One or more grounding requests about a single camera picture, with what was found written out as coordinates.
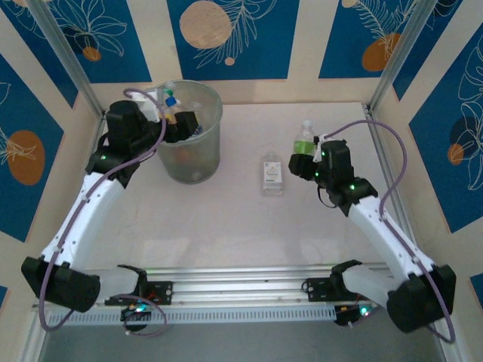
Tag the green label water bottle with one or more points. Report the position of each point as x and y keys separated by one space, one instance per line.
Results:
x=305 y=145

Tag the blue yellow label bottle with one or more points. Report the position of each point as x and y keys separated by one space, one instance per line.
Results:
x=173 y=102

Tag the small clear bottle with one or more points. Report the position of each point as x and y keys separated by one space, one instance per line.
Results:
x=171 y=92

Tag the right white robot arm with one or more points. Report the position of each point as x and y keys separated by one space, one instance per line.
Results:
x=377 y=234

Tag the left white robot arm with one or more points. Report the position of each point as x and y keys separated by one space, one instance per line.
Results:
x=83 y=215

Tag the translucent grey waste bin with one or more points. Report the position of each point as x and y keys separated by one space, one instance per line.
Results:
x=203 y=151

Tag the flat clear bottle, white label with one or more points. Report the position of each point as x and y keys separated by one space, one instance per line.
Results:
x=271 y=173

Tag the control board with green light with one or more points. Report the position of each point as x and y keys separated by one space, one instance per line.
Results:
x=345 y=315
x=136 y=312

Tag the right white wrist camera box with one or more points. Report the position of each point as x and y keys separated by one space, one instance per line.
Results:
x=319 y=149

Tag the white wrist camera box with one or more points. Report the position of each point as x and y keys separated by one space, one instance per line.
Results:
x=147 y=103
x=319 y=149

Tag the aluminium table side rail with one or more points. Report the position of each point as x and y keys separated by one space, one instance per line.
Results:
x=96 y=126
x=371 y=113

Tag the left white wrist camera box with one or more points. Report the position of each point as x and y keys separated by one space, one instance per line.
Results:
x=147 y=103

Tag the aluminium frame post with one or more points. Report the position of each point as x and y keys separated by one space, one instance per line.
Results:
x=414 y=37
x=56 y=37

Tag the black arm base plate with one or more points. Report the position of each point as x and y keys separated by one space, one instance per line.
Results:
x=166 y=292
x=317 y=288

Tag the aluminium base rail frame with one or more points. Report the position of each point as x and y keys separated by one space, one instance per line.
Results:
x=234 y=286

